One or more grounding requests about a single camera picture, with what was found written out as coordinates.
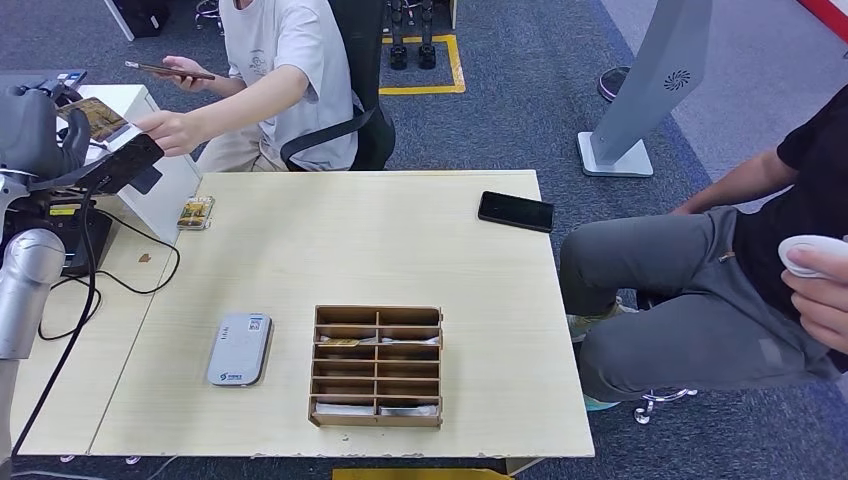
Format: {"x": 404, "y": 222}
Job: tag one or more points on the wooden card organizer box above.
{"x": 376, "y": 366}

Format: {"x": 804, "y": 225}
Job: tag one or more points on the black controller with yellow label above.
{"x": 89, "y": 238}

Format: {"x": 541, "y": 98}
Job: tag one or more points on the person's right forearm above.
{"x": 228, "y": 83}
{"x": 729, "y": 189}

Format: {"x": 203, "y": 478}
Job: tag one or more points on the black round base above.
{"x": 609, "y": 83}

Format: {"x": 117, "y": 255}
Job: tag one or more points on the black smartphone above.
{"x": 517, "y": 212}

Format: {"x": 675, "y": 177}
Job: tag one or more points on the black robot leg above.
{"x": 399, "y": 33}
{"x": 427, "y": 33}

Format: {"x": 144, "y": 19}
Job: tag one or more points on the yellow floor tape square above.
{"x": 456, "y": 66}

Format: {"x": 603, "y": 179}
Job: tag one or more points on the chrome stool base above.
{"x": 206, "y": 10}

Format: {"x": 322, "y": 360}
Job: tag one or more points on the chrome chair base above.
{"x": 662, "y": 401}

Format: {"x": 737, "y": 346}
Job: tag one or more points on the grey card reader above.
{"x": 238, "y": 350}

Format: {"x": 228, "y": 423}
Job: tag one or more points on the dark grey laptop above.
{"x": 69, "y": 78}

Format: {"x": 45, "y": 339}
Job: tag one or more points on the person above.
{"x": 696, "y": 311}
{"x": 285, "y": 73}

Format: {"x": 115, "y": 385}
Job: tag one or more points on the person's left forearm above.
{"x": 252, "y": 99}

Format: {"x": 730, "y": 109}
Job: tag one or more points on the dark grey hub box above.
{"x": 146, "y": 180}

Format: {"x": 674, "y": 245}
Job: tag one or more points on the brown smartphone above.
{"x": 149, "y": 67}

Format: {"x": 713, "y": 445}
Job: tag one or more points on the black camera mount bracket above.
{"x": 116, "y": 166}

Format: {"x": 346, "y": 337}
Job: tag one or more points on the person's left hand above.
{"x": 172, "y": 131}
{"x": 821, "y": 298}

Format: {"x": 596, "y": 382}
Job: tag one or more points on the brown room key card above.
{"x": 96, "y": 118}

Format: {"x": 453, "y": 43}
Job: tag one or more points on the person's right hand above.
{"x": 189, "y": 78}

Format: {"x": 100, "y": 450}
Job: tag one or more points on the white round remote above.
{"x": 805, "y": 245}

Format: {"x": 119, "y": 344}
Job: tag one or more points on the green shoe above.
{"x": 580, "y": 324}

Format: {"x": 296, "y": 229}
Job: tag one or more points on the white desk partition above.
{"x": 166, "y": 199}

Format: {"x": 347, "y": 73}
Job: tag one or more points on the teal shoe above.
{"x": 599, "y": 404}

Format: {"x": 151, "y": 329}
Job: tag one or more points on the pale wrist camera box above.
{"x": 126, "y": 138}

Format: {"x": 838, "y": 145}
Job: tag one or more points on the black office chair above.
{"x": 361, "y": 86}

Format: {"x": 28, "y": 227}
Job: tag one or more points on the grey kiosk stand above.
{"x": 652, "y": 79}

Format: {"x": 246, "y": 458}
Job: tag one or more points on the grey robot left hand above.
{"x": 30, "y": 132}

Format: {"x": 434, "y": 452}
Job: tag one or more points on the stack of yellow cards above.
{"x": 195, "y": 213}

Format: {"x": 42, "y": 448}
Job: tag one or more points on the black cabinet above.
{"x": 142, "y": 16}

